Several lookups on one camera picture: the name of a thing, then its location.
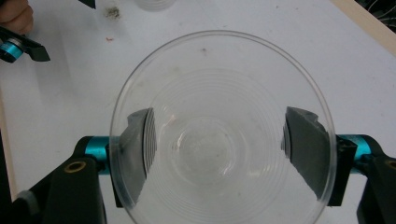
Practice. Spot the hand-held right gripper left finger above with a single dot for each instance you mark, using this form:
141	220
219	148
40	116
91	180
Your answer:
134	149

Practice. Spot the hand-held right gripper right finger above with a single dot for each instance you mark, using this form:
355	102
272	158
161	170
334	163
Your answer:
311	149

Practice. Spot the clear glass bowl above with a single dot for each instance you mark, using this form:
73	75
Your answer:
218	90

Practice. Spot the white foam mat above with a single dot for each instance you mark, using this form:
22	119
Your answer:
62	109

